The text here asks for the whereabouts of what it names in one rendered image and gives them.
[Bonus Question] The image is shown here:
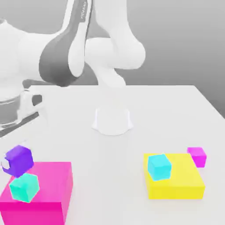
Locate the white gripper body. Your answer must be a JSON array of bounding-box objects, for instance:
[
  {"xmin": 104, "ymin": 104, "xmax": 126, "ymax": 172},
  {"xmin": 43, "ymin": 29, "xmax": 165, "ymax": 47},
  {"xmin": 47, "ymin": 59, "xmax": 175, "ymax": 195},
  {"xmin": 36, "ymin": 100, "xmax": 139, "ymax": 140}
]
[{"xmin": 0, "ymin": 111, "xmax": 48, "ymax": 157}]

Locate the small purple cube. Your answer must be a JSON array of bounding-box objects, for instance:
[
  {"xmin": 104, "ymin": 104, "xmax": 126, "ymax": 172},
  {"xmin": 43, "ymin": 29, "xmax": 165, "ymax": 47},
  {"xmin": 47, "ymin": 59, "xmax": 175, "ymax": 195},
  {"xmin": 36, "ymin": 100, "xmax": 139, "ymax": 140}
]
[{"xmin": 4, "ymin": 144, "xmax": 34, "ymax": 178}]

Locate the small teal cube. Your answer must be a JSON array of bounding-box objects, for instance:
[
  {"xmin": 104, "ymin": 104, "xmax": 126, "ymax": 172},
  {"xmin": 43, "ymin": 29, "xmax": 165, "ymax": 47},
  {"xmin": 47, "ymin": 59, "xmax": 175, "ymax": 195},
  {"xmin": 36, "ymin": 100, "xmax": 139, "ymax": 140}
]
[{"xmin": 9, "ymin": 173, "xmax": 40, "ymax": 203}]

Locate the small cyan cube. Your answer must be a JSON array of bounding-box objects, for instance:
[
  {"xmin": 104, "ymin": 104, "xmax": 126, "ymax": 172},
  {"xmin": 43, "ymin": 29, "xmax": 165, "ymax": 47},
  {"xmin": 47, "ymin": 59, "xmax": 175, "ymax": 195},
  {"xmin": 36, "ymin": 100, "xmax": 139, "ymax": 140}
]
[{"xmin": 147, "ymin": 154, "xmax": 172, "ymax": 181}]

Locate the small magenta cube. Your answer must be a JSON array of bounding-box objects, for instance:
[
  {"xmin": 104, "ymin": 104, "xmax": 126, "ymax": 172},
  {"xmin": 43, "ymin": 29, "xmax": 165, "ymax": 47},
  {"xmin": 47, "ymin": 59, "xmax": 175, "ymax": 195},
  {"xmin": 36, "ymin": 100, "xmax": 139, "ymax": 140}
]
[{"xmin": 187, "ymin": 147, "xmax": 207, "ymax": 168}]

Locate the large pink box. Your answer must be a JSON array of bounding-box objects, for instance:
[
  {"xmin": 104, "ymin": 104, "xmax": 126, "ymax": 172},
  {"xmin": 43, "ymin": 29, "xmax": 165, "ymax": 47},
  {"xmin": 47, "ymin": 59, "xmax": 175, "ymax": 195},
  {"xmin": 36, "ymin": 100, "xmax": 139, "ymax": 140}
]
[{"xmin": 0, "ymin": 161, "xmax": 74, "ymax": 225}]

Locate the large yellow box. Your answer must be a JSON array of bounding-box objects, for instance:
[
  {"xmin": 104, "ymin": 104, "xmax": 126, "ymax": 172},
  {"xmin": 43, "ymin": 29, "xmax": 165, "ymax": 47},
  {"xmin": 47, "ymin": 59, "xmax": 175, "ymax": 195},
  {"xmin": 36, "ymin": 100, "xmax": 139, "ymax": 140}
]
[{"xmin": 143, "ymin": 153, "xmax": 206, "ymax": 200}]

